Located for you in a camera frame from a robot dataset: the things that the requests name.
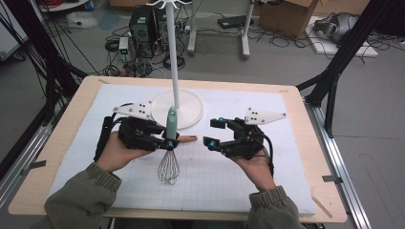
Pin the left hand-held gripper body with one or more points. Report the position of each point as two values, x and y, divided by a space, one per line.
137 133

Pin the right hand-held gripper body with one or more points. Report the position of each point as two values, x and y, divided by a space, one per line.
245 140

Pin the white stand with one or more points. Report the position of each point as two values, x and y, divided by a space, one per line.
187 108

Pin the person's left hand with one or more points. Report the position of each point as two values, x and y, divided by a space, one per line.
117 156

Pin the person's right hand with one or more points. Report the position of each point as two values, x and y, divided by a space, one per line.
258 173

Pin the white grid mat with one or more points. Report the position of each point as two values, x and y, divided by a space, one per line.
223 178

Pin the small white box green light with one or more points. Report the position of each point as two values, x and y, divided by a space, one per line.
123 46

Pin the grey tape strip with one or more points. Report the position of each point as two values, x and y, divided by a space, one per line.
35 165
332 179

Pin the black computer tower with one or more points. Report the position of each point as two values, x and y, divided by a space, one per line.
141 31

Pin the black flat box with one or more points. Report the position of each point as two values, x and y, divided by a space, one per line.
234 21

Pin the white flat board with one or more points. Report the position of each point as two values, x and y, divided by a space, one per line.
328 48

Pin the large cardboard box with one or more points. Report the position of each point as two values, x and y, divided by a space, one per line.
286 16

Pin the clear plastic bag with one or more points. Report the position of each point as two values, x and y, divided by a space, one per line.
81 19

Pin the grey rounded device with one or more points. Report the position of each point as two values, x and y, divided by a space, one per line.
337 27

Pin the round white table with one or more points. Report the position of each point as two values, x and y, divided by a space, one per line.
63 6

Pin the white metal floor frame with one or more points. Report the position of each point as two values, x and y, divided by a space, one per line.
245 35

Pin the aluminium rail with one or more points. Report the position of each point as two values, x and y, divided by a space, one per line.
19 171
340 165

